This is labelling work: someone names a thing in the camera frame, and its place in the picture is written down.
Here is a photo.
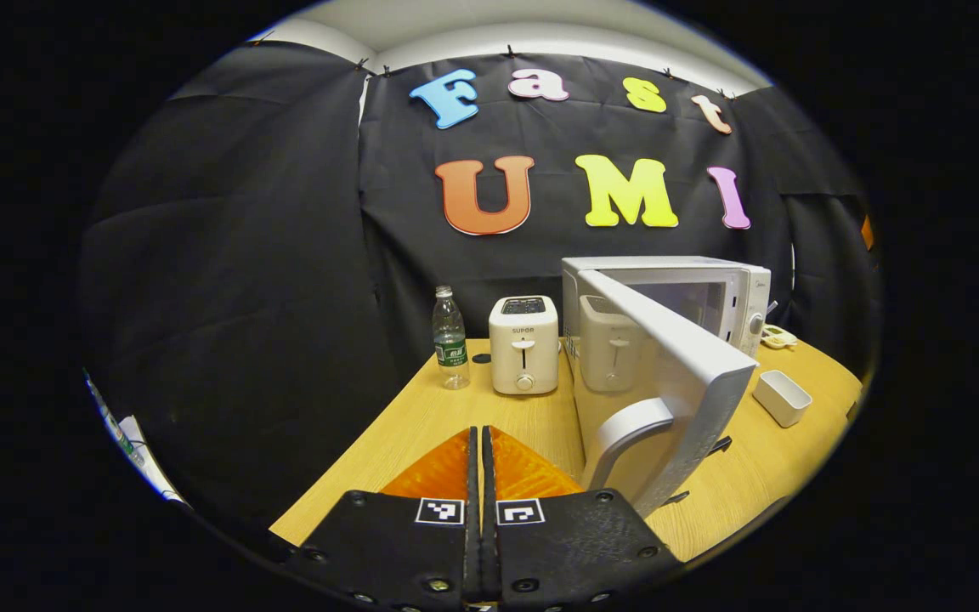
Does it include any clear plastic water bottle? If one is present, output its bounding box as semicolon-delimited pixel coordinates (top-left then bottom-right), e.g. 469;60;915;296
432;286;472;391

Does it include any white rectangular dish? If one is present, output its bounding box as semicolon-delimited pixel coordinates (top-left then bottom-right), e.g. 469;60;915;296
751;369;813;428

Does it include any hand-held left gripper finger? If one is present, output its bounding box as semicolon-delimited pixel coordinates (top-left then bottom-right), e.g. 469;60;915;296
281;427;482;612
481;425;684;612

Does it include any white microwave oven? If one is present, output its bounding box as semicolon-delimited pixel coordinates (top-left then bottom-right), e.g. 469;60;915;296
562;255;772;519

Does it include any white toaster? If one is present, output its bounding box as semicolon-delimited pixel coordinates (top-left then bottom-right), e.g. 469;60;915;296
489;295;560;396

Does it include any white printed sheet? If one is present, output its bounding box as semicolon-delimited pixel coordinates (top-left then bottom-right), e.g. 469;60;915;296
86;370;189;507

